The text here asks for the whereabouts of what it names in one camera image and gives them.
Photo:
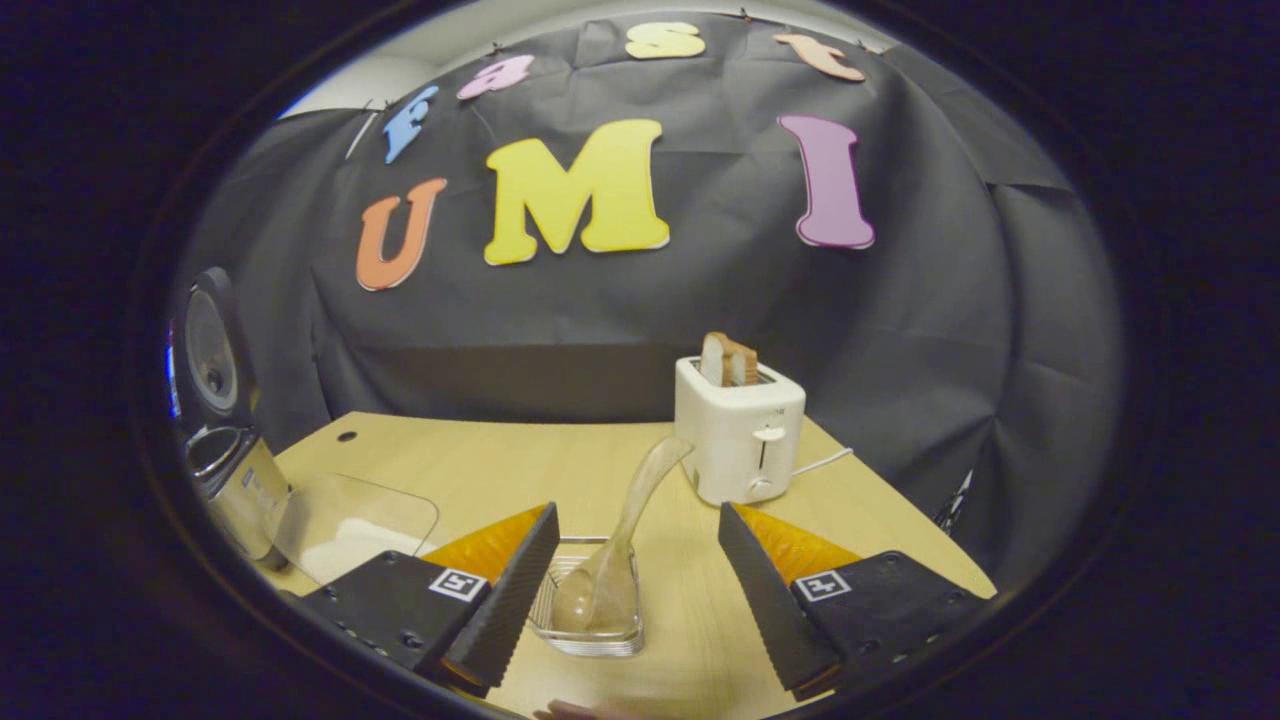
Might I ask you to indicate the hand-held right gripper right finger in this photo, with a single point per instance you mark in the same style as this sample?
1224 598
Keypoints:
775 600

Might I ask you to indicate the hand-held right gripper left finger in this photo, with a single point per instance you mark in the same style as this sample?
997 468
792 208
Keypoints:
505 610

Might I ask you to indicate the wooden spoon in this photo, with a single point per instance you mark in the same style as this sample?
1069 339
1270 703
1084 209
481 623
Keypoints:
610 580

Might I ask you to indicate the silver black rice cooker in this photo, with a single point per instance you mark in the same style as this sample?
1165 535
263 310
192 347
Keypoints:
240 500

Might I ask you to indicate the clear plastic rice container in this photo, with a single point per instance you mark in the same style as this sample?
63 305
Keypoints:
350 500

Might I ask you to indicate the white toaster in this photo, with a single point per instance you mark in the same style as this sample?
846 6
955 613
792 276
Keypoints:
730 440

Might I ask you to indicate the brown toast slice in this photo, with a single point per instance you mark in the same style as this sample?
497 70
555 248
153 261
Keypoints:
735 362

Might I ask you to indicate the black backdrop cloth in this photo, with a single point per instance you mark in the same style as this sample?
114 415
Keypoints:
750 300

